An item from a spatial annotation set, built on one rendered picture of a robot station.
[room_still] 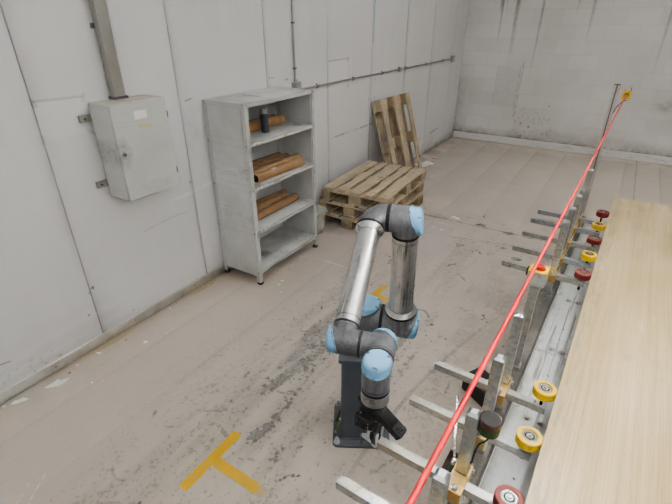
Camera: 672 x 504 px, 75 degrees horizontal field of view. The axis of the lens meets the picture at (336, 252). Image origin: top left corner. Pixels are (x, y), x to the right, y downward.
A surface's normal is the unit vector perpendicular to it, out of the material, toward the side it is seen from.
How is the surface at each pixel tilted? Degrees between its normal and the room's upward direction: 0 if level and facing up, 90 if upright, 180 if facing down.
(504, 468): 0
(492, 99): 90
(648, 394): 0
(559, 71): 90
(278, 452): 0
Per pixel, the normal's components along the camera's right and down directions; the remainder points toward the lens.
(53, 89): 0.84, 0.25
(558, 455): 0.00, -0.88
